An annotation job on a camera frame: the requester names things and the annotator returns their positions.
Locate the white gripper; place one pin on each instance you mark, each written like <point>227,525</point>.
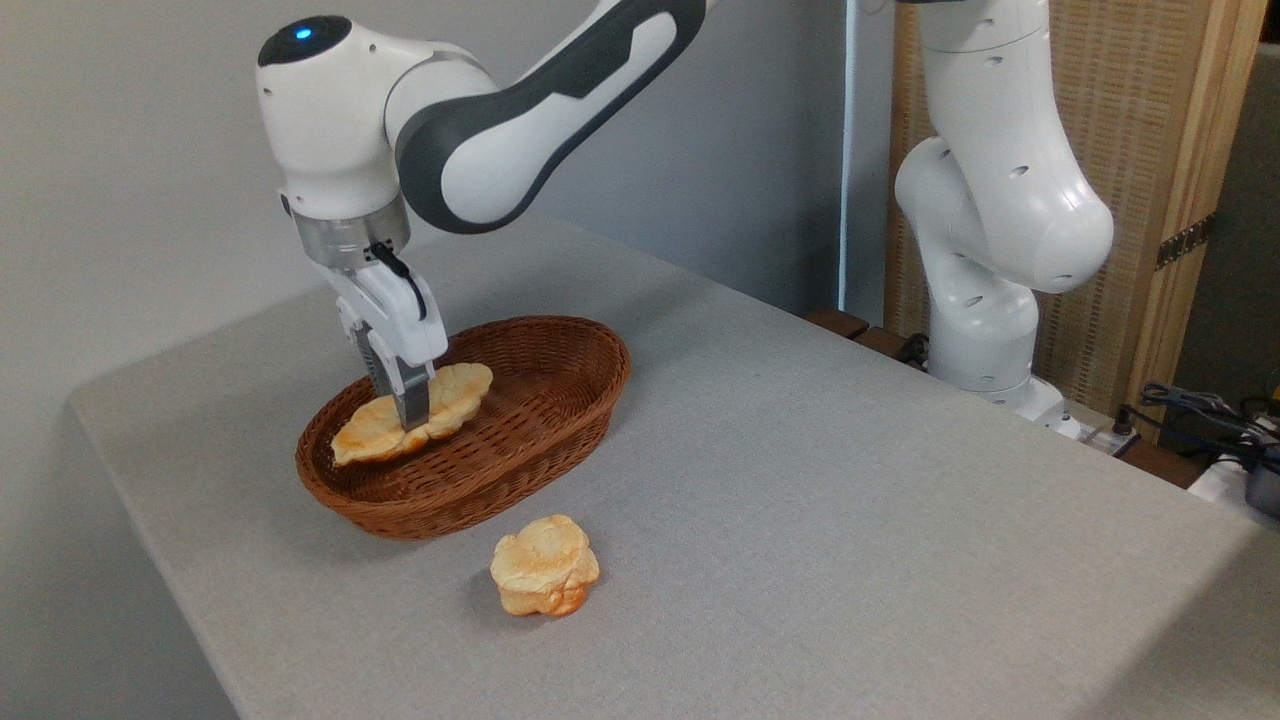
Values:
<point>400,320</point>

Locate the long braided bread loaf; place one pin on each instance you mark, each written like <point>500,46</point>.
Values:
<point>460,390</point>

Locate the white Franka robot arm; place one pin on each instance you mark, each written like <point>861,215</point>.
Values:
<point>1000,200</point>

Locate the round flower-shaped bread roll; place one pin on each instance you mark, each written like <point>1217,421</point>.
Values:
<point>545,565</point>

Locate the brown wicker basket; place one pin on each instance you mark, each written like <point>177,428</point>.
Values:
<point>500,450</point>

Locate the brass hinge on screen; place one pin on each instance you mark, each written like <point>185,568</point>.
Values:
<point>1185,241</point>

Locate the grey device box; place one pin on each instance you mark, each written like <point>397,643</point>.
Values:
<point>1265,490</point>

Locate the woven screen with wooden frame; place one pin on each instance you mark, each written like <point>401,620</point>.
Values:
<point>1130,120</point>

